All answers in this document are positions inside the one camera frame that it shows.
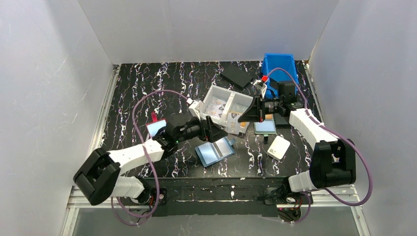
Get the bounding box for blue leather card holder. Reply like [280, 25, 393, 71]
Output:
[195, 137, 236, 168]

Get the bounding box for white card with dark logo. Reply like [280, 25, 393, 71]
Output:
[226, 111, 242, 132]

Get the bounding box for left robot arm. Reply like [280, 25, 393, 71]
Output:
[73, 116, 228, 206]

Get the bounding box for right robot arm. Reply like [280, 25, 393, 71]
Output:
[238, 80, 356, 196]

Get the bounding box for green open card holder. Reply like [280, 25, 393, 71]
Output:
[254, 114, 277, 144]

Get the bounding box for red open card holder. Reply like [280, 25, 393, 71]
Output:
[146, 112, 166, 138]

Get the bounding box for white cards in tray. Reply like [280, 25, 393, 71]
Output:
[205, 97, 227, 118]

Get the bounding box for black flat sleeve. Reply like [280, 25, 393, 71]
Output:
[273, 114, 291, 129]

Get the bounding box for white divided plastic tray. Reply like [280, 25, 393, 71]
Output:
[196, 85, 253, 135]

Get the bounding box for black box on table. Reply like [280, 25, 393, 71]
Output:
[220, 64, 254, 89]

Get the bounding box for white power bank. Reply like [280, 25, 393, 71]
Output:
[267, 136, 290, 160]

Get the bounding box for blue plastic bin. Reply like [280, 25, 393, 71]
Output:
[261, 53, 298, 98]

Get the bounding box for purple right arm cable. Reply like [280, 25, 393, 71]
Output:
[262, 67, 374, 225]

